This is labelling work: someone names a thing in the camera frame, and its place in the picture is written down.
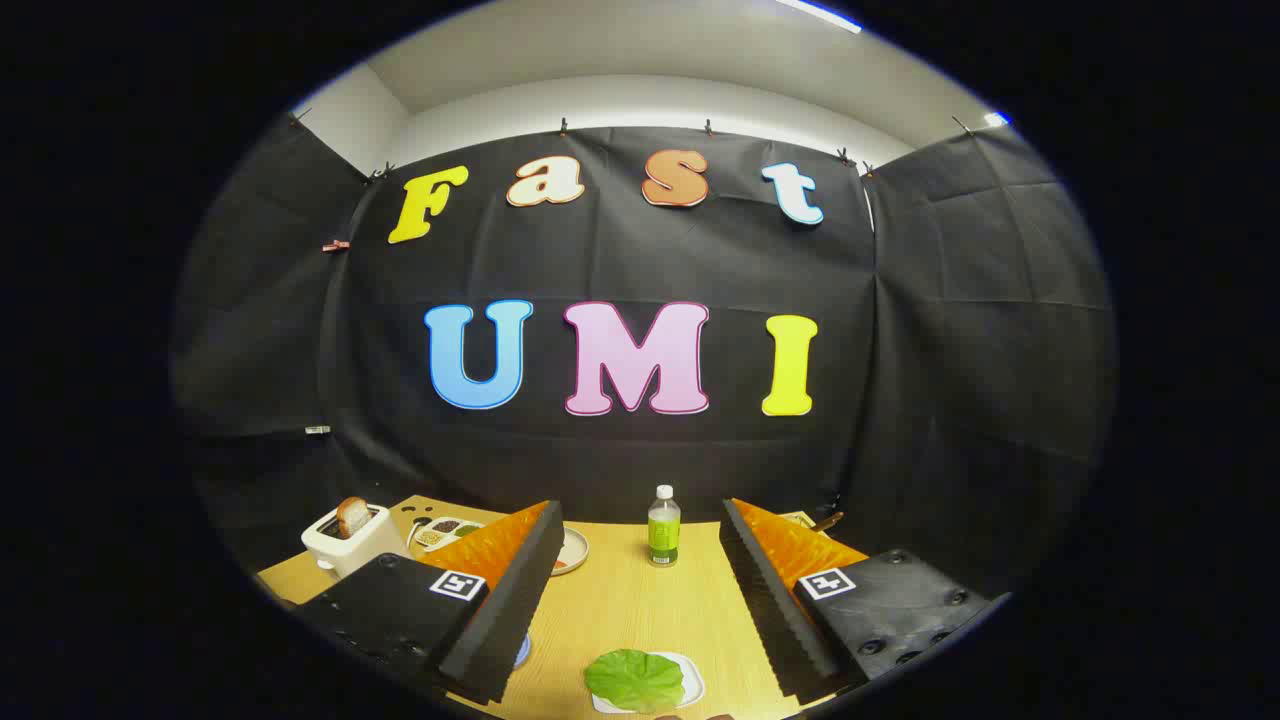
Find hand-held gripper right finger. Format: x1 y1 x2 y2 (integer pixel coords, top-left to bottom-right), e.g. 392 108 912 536
720 498 1011 706

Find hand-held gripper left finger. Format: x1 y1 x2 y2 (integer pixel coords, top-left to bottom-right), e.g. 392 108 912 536
295 500 566 706

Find green lettuce leaf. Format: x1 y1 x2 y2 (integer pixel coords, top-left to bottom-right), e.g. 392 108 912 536
584 649 687 713

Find round white meat plate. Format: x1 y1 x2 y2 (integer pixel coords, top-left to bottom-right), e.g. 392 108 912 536
550 527 590 576

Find white divided bean dish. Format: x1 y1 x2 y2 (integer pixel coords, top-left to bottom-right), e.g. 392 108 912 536
413 516 484 551

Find white square plate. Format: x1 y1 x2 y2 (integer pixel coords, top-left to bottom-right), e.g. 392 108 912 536
590 652 706 715

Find green label drink bottle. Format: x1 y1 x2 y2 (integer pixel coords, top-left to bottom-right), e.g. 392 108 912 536
647 485 682 568

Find white toaster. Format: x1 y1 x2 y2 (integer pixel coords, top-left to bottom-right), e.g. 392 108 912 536
302 503 411 579

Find black backdrop cloth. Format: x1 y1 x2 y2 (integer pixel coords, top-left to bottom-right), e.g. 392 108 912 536
170 118 1118 601

